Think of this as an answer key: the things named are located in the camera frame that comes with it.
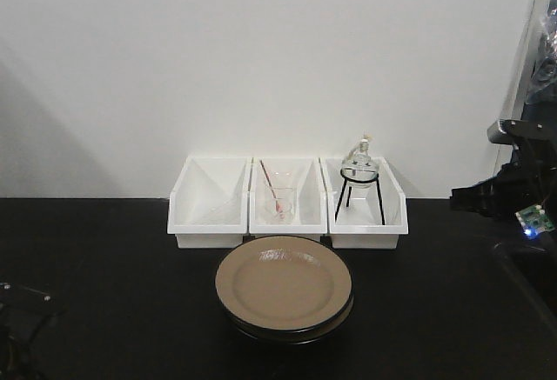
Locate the middle white plastic bin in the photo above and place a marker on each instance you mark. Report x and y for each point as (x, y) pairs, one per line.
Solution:
(304, 175)

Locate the plastic bag of pegs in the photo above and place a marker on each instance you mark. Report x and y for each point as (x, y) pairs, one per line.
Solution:
(542, 88)

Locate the black lab sink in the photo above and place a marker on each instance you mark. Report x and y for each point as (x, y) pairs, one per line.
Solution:
(532, 270)

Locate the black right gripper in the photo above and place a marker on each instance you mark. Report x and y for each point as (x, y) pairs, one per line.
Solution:
(528, 179)

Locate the grey pegboard drying rack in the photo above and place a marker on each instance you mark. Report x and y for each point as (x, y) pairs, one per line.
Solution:
(525, 61)

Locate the white plastic bin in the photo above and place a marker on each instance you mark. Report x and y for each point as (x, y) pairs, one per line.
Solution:
(358, 226)
(208, 206)
(304, 175)

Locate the right green circuit board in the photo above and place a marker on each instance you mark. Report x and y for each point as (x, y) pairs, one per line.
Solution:
(534, 221)

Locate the left white plastic bin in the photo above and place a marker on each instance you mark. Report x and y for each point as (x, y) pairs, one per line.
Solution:
(208, 206)

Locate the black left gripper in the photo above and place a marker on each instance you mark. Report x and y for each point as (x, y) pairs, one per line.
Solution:
(24, 312)

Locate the right white plastic bin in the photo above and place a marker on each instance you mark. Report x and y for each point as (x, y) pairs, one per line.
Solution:
(358, 226)

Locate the black wire tripod stand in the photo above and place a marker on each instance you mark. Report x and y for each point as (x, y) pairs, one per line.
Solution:
(345, 197)

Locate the glass flask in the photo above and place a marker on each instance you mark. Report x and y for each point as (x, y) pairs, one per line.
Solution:
(358, 168)

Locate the glass beaker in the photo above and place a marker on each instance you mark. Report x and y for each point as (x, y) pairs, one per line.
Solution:
(287, 197)

